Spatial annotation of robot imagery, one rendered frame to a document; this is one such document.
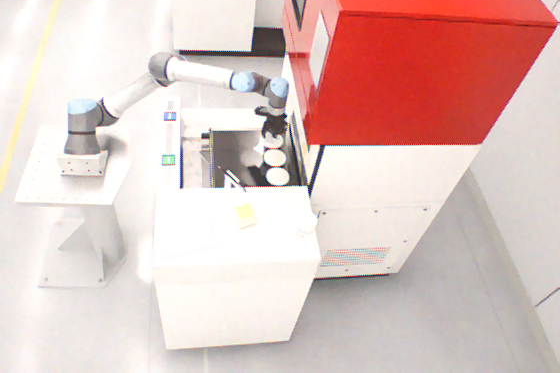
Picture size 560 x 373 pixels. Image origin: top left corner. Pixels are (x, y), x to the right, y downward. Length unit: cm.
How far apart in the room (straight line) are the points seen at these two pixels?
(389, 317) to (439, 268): 50
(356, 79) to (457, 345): 185
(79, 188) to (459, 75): 159
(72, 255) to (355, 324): 165
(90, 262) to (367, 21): 209
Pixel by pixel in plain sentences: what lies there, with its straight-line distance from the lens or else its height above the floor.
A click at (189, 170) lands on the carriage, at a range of 216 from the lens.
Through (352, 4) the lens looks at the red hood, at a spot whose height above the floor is 182.
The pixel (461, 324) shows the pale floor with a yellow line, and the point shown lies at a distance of 311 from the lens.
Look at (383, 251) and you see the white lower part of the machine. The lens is 270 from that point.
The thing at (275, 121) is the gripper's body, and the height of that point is 113.
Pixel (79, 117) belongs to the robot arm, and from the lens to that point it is 220.
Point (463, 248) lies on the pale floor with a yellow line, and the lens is 338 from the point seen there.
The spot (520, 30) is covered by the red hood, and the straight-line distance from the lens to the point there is 176.
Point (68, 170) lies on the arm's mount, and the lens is 228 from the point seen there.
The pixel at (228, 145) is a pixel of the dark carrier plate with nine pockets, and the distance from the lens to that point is 224.
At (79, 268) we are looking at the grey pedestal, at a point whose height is 1.
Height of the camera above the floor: 257
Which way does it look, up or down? 49 degrees down
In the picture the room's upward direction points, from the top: 12 degrees clockwise
